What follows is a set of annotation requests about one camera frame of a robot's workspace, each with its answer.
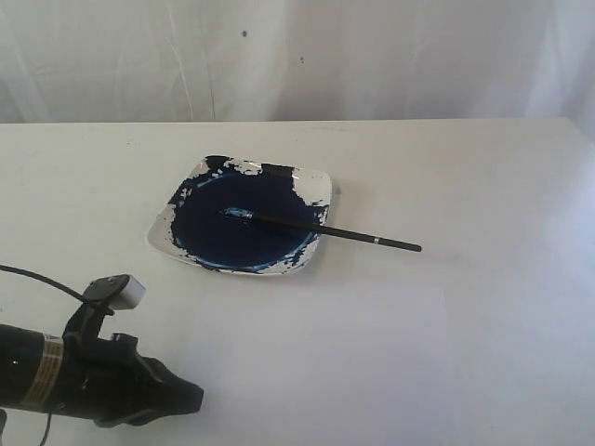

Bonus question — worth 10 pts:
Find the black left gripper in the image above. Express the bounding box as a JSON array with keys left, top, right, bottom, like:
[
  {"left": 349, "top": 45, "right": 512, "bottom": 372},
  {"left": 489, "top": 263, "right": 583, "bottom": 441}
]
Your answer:
[{"left": 55, "top": 334, "right": 205, "bottom": 426}]

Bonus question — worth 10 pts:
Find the black paintbrush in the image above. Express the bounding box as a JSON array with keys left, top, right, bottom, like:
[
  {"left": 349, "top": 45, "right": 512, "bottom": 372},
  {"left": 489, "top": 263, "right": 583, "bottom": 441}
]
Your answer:
[{"left": 218, "top": 207, "right": 423, "bottom": 253}]

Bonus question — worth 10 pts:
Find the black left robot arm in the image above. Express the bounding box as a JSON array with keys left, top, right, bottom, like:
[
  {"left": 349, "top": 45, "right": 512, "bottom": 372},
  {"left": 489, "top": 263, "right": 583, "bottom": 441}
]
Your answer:
[{"left": 1, "top": 325, "right": 204, "bottom": 427}]

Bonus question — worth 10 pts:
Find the white paper sheet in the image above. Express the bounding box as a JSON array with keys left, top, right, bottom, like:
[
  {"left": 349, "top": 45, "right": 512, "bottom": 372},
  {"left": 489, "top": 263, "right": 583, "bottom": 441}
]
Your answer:
[{"left": 176, "top": 286, "right": 463, "bottom": 445}]

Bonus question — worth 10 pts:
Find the white plate with blue paint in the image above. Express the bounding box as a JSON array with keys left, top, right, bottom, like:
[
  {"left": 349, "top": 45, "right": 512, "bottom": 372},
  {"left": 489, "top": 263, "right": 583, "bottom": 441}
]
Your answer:
[{"left": 147, "top": 155, "right": 333, "bottom": 275}]

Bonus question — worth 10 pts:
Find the white backdrop curtain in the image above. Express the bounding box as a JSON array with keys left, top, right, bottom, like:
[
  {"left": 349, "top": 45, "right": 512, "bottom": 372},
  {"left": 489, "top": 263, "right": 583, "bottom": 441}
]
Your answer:
[{"left": 1, "top": 1, "right": 594, "bottom": 125}]

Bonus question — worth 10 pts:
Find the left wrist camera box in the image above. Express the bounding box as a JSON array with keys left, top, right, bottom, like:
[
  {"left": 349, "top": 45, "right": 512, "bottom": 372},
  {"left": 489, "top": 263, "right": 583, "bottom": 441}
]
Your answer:
[{"left": 83, "top": 274, "right": 146, "bottom": 311}]

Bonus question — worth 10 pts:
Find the black left camera cable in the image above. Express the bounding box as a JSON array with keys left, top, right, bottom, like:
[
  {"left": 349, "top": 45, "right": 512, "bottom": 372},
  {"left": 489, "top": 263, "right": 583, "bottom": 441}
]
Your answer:
[{"left": 0, "top": 263, "right": 89, "bottom": 303}]

